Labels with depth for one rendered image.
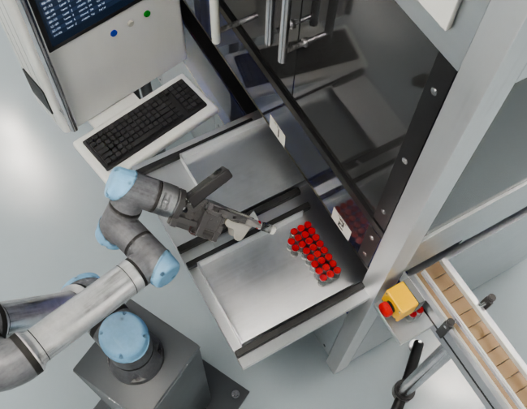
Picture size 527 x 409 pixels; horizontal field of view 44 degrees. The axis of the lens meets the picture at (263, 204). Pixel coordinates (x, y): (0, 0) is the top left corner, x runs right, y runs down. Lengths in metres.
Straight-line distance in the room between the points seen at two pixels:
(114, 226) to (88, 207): 1.52
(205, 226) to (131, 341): 0.36
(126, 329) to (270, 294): 0.41
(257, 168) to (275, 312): 0.46
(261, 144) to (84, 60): 0.58
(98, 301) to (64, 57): 0.83
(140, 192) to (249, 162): 0.63
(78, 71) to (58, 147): 1.18
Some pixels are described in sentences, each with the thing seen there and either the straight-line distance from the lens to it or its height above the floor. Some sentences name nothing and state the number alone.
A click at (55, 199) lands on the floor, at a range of 3.04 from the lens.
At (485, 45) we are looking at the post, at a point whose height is 1.89.
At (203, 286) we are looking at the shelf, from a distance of 1.81.
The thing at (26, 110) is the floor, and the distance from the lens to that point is 3.34.
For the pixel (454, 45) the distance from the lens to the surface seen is 1.04.
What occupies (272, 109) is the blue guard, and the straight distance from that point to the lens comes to 1.85.
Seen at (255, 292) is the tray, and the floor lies 0.88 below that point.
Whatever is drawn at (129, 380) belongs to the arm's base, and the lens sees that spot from 1.82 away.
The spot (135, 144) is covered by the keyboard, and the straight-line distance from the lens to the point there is 2.10.
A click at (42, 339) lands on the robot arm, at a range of 1.37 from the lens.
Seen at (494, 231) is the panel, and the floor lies 0.88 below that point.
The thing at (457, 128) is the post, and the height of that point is 1.71.
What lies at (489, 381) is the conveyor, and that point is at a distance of 1.79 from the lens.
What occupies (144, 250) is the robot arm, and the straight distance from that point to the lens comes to 1.42.
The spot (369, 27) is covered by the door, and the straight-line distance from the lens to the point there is 1.24.
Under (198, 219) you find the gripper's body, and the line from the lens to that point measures 1.48.
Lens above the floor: 2.58
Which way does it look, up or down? 63 degrees down
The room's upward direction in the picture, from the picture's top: 3 degrees clockwise
